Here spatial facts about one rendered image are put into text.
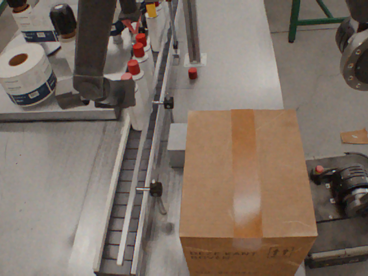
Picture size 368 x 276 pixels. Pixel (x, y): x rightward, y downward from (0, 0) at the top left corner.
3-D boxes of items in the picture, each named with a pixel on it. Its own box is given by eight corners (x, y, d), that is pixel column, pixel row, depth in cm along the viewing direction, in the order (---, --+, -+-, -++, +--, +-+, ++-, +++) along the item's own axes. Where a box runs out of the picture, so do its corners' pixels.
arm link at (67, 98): (91, 86, 61) (93, 49, 64) (38, 96, 62) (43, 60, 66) (113, 113, 72) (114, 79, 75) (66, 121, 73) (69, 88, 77)
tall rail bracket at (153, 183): (144, 207, 94) (130, 174, 81) (169, 207, 93) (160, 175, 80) (142, 216, 92) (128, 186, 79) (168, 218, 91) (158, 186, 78)
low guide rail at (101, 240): (154, 22, 144) (153, 18, 142) (157, 22, 144) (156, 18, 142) (94, 271, 76) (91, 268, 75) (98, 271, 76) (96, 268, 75)
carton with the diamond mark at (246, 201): (196, 175, 96) (188, 109, 76) (280, 175, 93) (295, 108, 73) (190, 280, 77) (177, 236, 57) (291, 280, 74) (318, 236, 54)
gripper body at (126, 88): (96, 82, 82) (85, 78, 74) (136, 80, 80) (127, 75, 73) (96, 108, 82) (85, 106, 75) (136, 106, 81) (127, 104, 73)
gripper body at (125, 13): (118, 23, 110) (113, 3, 104) (124, 8, 117) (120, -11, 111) (137, 21, 109) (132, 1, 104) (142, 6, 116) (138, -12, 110)
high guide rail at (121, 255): (169, 10, 139) (168, 8, 138) (172, 10, 139) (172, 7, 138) (117, 266, 71) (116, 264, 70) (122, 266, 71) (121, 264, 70)
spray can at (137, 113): (133, 119, 109) (118, 70, 93) (149, 119, 108) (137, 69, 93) (131, 131, 106) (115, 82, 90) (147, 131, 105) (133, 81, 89)
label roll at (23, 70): (6, 111, 119) (-13, 82, 108) (15, 78, 132) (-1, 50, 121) (54, 100, 120) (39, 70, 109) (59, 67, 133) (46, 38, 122)
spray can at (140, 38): (144, 79, 121) (133, 32, 106) (159, 78, 121) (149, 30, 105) (142, 89, 118) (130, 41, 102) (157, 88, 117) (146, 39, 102)
